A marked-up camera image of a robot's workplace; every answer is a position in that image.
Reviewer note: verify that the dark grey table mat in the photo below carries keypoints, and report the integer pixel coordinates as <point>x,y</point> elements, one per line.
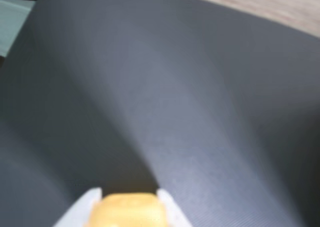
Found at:
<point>162,99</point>

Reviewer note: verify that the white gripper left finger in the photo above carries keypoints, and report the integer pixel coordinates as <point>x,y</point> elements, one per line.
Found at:
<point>80,209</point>

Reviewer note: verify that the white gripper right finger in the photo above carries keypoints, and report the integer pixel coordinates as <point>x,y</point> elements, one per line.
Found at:
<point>175,214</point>

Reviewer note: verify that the yellow cube block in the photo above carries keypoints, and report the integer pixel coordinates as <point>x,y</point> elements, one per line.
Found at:
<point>127,212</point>

